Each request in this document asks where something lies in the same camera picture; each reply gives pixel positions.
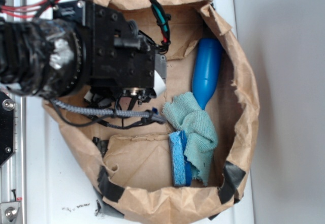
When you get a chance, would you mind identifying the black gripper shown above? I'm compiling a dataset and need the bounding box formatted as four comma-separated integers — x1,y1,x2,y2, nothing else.
53,0,167,103

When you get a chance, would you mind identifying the teal terry cloth rag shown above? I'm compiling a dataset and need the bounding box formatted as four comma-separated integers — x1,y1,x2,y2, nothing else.
162,92,218,186

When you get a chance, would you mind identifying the black tape-wrapped robot arm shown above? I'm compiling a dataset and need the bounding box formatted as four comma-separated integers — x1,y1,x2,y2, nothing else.
1,0,167,102

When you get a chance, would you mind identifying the red and black cable bundle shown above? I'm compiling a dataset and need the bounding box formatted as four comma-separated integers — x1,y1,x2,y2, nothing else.
0,0,172,53

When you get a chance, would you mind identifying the grey braided cable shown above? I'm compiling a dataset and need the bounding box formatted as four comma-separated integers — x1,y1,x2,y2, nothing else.
49,98,167,130

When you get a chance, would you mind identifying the aluminium frame rail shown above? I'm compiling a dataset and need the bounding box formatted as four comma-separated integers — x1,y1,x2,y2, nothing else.
0,0,27,224

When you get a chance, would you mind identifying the blue plastic bottle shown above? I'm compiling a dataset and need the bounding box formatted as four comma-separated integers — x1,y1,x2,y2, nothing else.
192,38,223,110

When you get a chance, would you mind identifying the blue sponge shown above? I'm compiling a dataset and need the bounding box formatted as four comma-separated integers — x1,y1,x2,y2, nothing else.
169,131,192,187

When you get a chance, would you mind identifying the black mounting bracket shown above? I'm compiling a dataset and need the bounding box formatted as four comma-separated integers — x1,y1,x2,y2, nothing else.
0,91,15,167

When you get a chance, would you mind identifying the silver corner bracket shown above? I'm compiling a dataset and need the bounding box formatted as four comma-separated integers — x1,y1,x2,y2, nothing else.
1,201,21,224

